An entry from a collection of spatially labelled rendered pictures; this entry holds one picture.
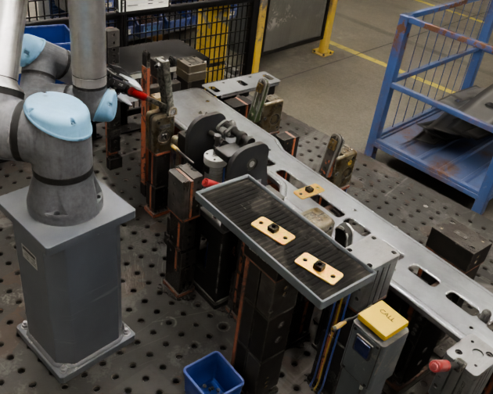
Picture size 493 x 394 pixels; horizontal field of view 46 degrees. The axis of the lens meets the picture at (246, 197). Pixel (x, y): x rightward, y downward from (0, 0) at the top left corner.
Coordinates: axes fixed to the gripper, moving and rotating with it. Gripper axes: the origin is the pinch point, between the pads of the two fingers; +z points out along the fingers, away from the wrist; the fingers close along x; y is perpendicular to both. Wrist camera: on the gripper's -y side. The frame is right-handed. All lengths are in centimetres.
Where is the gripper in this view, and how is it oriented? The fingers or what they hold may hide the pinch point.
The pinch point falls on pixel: (134, 92)
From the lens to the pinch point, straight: 164.9
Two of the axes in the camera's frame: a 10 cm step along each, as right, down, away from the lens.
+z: 6.1, 1.7, 7.7
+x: 4.9, -8.4, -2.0
